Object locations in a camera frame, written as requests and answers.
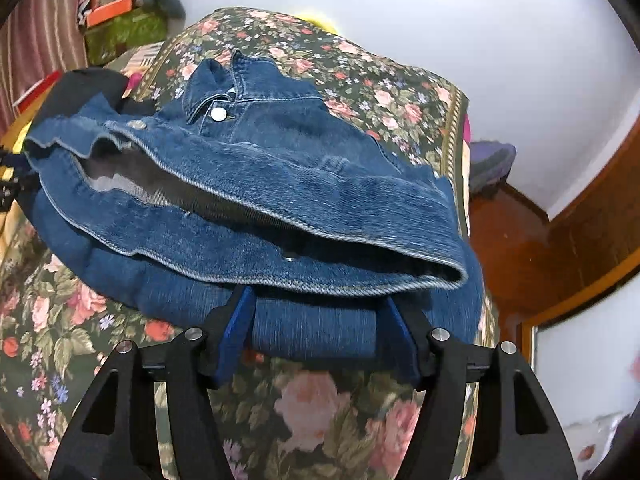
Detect dark green plush pillow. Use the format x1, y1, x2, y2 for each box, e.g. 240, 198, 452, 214
127, 0, 186, 21

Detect grey backpack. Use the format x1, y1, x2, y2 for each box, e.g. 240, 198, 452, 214
467, 141, 517, 196

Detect yellow plastic object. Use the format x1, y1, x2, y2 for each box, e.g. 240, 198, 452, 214
295, 10, 338, 35

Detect red box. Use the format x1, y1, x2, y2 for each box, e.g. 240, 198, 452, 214
15, 71, 63, 108

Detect floral bed blanket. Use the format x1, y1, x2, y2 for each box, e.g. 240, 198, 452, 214
0, 7, 501, 480

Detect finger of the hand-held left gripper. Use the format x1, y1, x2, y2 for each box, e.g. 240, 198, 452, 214
0, 145, 28, 213

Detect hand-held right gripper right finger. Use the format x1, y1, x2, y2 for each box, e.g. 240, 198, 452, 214
377, 297, 576, 480

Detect orange box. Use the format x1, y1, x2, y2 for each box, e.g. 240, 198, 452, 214
85, 0, 135, 28

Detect blue denim jacket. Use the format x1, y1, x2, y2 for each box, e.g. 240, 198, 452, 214
22, 50, 486, 361

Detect green patterned box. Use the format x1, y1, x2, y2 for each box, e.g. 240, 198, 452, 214
82, 5, 168, 66

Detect white suitcase with stickers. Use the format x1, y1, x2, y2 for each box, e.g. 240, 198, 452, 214
562, 410, 633, 480

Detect striped red curtain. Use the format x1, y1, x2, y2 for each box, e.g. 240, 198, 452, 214
0, 0, 101, 121

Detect striped patchwork cloth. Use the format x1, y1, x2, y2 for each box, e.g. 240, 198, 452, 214
122, 42, 166, 91

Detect white sliding wardrobe door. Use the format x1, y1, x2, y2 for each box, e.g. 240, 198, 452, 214
520, 280, 640, 480

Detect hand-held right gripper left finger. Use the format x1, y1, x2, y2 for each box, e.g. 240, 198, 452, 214
47, 285, 257, 480

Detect black garment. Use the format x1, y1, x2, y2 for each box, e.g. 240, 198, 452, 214
37, 67, 156, 121

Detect wooden lap table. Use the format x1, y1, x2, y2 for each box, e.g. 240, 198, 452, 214
0, 105, 41, 143

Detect brown wooden door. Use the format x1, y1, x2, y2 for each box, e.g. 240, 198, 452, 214
547, 115, 640, 321

